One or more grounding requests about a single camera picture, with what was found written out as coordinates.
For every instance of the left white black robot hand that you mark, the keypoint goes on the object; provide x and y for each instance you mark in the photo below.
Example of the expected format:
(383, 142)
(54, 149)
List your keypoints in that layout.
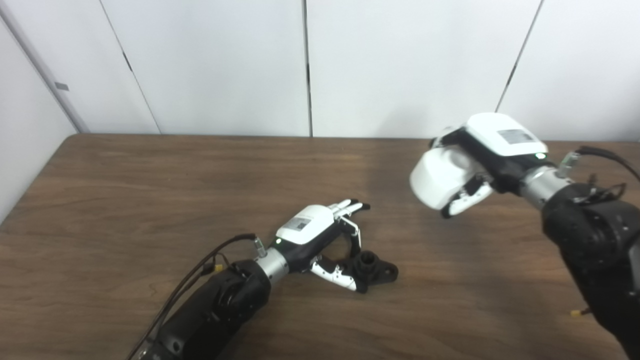
(305, 232)

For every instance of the round white cylinder piece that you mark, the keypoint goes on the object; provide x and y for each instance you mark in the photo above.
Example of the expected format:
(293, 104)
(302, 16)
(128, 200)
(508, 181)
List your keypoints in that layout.
(437, 175)

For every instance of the black flanged holder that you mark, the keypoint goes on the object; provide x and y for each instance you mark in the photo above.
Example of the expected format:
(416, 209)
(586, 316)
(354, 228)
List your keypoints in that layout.
(372, 267)

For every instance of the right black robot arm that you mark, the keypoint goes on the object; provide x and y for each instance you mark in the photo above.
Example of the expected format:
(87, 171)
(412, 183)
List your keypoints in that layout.
(595, 235)

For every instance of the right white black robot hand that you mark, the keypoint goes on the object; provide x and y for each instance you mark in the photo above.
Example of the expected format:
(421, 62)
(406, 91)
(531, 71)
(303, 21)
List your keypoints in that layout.
(500, 140)

